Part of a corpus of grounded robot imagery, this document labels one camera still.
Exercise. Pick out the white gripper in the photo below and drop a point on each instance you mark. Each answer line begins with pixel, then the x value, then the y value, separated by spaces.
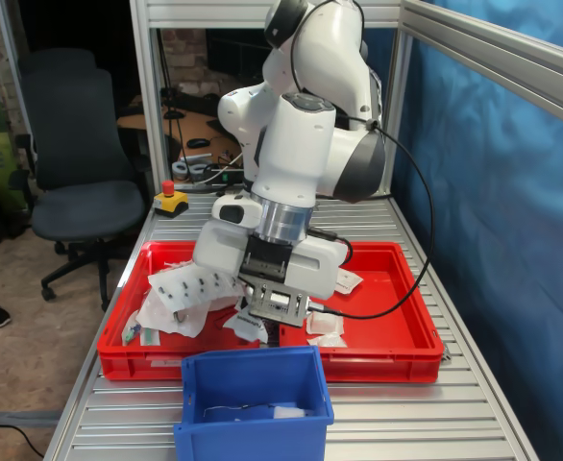
pixel 219 252

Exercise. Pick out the white bandage packet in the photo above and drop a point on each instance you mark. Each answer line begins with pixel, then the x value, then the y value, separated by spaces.
pixel 247 327
pixel 325 322
pixel 350 281
pixel 327 341
pixel 292 412

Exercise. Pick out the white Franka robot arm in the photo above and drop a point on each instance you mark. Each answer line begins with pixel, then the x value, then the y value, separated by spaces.
pixel 301 158

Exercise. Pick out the yellow emergency stop box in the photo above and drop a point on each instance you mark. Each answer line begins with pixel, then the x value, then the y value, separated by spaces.
pixel 171 201

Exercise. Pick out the long syringe blister strip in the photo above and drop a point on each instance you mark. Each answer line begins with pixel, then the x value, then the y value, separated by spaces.
pixel 185 283

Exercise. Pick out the open-front blue storage bin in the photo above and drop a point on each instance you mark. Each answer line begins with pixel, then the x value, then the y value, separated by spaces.
pixel 252 432

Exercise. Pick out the crumpled white paper pack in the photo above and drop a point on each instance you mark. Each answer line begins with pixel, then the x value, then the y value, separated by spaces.
pixel 166 314

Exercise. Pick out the small white paper pack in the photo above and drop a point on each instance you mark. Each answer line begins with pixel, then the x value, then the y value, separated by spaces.
pixel 149 337

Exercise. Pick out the red crate with bandage packets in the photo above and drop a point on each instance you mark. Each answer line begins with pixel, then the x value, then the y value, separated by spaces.
pixel 387 307

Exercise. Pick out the loose syringe with green end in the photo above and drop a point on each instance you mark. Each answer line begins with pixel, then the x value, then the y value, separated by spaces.
pixel 131 334

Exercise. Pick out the red crate with syringe packs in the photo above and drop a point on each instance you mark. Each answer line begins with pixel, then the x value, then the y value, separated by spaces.
pixel 132 360

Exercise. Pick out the grey tape roll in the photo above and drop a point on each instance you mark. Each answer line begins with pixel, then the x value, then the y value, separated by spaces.
pixel 180 169
pixel 197 170

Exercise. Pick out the black computer mouse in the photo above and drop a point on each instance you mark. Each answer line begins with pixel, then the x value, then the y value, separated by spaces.
pixel 198 143

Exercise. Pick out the blue backdrop curtain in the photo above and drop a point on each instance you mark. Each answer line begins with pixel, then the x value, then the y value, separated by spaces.
pixel 502 264

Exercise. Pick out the wooden desk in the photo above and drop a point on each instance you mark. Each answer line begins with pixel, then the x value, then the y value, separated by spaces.
pixel 137 120

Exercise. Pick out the dark grey office chair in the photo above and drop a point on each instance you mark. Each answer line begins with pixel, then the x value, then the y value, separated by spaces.
pixel 84 144

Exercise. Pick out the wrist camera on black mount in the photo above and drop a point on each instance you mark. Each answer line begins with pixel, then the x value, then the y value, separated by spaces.
pixel 267 259

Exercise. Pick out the aluminium profile frame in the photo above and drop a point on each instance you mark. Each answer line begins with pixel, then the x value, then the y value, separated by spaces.
pixel 502 57

